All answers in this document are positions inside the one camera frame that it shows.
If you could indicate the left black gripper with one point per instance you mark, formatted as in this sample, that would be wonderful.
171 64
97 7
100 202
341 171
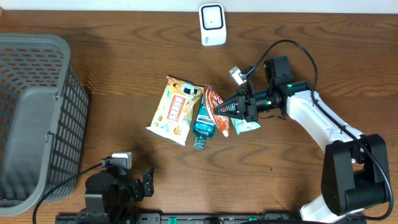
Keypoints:
138 193

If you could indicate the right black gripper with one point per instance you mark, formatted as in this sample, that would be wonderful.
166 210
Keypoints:
245 107

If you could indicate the light blue wet wipes pack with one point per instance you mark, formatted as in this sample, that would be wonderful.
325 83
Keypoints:
241 125

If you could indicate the teal Listerine mouthwash bottle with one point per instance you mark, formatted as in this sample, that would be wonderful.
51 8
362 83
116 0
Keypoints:
204 127

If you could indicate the yellow snack bag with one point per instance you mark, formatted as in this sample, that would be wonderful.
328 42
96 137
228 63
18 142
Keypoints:
173 116

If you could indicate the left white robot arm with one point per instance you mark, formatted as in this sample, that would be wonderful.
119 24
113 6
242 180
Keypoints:
110 193

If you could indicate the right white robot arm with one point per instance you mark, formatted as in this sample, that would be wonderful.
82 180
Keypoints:
355 166

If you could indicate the white barcode scanner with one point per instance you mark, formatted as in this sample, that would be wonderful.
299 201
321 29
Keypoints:
212 24

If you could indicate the grey plastic shopping basket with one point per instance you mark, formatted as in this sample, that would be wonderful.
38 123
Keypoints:
44 110

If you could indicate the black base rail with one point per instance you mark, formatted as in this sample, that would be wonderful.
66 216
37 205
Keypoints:
156 218

